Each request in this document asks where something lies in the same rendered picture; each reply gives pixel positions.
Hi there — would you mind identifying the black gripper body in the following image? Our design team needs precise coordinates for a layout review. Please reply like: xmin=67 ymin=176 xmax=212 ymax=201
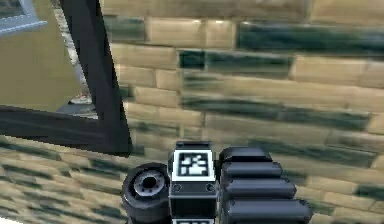
xmin=121 ymin=162 xmax=172 ymax=224

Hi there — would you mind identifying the black framed window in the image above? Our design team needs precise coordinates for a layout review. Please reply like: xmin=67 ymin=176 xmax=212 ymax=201
xmin=0 ymin=0 xmax=134 ymax=156

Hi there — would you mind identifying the white framed window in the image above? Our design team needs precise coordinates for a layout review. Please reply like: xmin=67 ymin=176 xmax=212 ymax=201
xmin=0 ymin=0 xmax=48 ymax=36

